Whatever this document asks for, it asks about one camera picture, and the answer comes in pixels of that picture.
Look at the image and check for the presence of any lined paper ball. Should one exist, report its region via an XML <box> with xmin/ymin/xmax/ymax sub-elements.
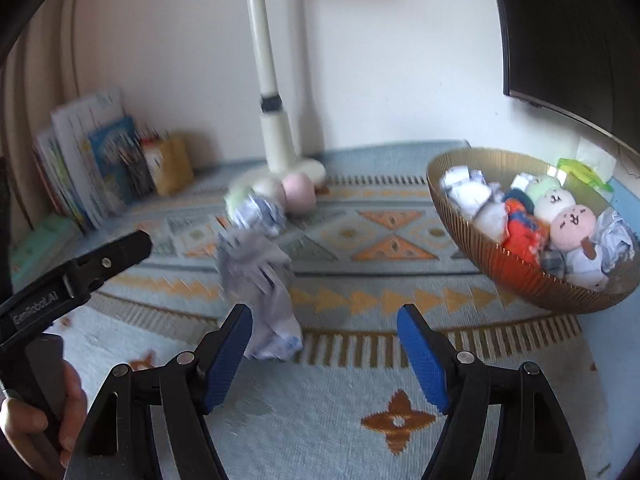
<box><xmin>217</xmin><ymin>229</ymin><xmax>303</xmax><ymax>361</ymax></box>

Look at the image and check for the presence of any red fries plush toy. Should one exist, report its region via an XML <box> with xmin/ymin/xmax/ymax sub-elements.
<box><xmin>502</xmin><ymin>198</ymin><xmax>549</xmax><ymax>268</ymax></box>

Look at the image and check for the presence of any printed paper ball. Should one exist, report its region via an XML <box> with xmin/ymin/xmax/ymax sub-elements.
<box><xmin>592</xmin><ymin>207</ymin><xmax>636</xmax><ymax>274</ymax></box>

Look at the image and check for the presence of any three-tier dango plush toy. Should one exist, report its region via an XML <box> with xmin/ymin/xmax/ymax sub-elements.
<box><xmin>525</xmin><ymin>176</ymin><xmax>597</xmax><ymax>260</ymax></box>

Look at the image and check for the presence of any gold ribbed bowl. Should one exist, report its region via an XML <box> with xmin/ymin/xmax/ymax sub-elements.
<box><xmin>426</xmin><ymin>148</ymin><xmax>639</xmax><ymax>314</ymax></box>

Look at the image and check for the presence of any white paper ball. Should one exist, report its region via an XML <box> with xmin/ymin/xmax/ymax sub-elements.
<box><xmin>439</xmin><ymin>166</ymin><xmax>504</xmax><ymax>220</ymax></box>

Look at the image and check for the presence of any person's left hand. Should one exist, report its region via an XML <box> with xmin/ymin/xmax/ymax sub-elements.
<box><xmin>1</xmin><ymin>360</ymin><xmax>88</xmax><ymax>479</ymax></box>

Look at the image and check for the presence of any patterned woven table mat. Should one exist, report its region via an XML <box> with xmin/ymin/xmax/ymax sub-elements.
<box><xmin>29</xmin><ymin>173</ymin><xmax>614</xmax><ymax>480</ymax></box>

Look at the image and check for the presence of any row of upright books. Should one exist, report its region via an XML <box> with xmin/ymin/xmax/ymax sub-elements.
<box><xmin>36</xmin><ymin>88</ymin><xmax>138</xmax><ymax>230</ymax></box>

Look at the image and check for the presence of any black mesh pen holder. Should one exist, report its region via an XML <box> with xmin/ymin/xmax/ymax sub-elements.
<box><xmin>118</xmin><ymin>144</ymin><xmax>155</xmax><ymax>198</ymax></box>

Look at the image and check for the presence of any small crumpled paper ball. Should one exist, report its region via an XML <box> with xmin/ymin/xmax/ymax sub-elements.
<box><xmin>230</xmin><ymin>194</ymin><xmax>286</xmax><ymax>237</ymax></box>

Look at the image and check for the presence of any tan cardboard pen cup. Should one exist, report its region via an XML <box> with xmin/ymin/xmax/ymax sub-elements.
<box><xmin>143</xmin><ymin>134</ymin><xmax>194</xmax><ymax>197</ymax></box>

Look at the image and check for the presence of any green tissue box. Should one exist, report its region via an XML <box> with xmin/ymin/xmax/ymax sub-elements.
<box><xmin>556</xmin><ymin>158</ymin><xmax>614</xmax><ymax>193</ymax></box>

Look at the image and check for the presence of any white desk lamp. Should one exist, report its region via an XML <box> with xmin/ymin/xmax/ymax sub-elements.
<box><xmin>229</xmin><ymin>0</ymin><xmax>326</xmax><ymax>190</ymax></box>

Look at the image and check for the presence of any black wall monitor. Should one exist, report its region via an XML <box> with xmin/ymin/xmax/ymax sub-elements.
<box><xmin>497</xmin><ymin>0</ymin><xmax>639</xmax><ymax>152</ymax></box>

